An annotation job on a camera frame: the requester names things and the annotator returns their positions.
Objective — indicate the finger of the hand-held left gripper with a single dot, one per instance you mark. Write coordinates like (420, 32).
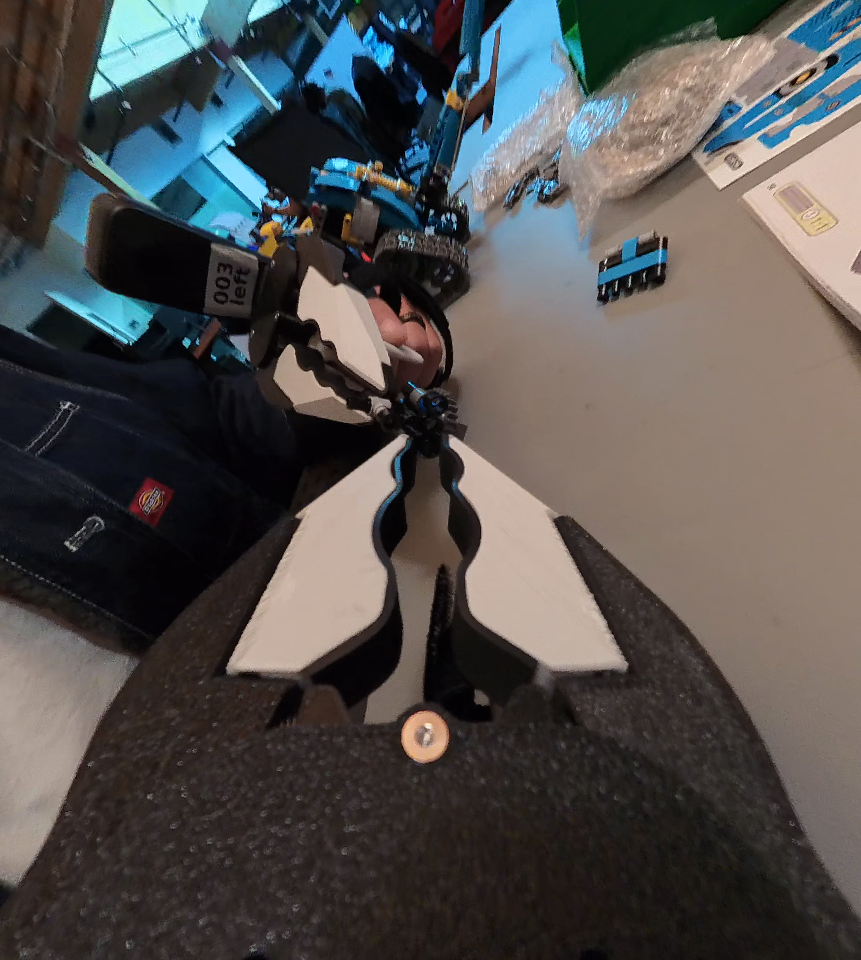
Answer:
(340, 330)
(310, 386)

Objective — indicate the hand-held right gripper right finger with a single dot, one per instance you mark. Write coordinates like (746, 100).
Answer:
(543, 592)

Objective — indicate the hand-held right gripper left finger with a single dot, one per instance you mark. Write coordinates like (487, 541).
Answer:
(310, 592)

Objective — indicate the grey gear assembly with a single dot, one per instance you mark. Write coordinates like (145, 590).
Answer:
(442, 409)

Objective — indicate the person's left forearm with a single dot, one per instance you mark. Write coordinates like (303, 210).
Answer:
(265, 442)

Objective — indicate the grey desk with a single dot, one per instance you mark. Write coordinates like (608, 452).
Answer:
(663, 487)

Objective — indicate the person's left hand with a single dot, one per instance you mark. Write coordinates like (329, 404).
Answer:
(408, 337)

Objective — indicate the black blue toy model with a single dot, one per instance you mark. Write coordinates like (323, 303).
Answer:
(370, 210)

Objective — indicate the dark denim jacket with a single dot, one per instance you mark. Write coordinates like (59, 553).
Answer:
(63, 465)

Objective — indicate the small clear plastic bag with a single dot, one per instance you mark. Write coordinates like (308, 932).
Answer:
(520, 157)

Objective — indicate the blue yellow toy crane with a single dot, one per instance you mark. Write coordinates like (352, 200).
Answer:
(453, 97)

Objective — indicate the blue black beam assembly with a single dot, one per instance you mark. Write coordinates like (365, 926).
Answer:
(633, 266)

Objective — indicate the white shirt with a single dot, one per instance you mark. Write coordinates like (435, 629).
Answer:
(18, 712)

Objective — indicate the large clear plastic bag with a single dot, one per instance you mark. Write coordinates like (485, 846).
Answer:
(655, 120)

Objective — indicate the green plastic bin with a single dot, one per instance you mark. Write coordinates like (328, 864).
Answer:
(648, 37)

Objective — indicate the instruction booklet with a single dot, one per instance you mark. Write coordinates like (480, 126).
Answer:
(850, 247)

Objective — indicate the blue sticker sheet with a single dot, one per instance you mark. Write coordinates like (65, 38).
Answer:
(813, 82)

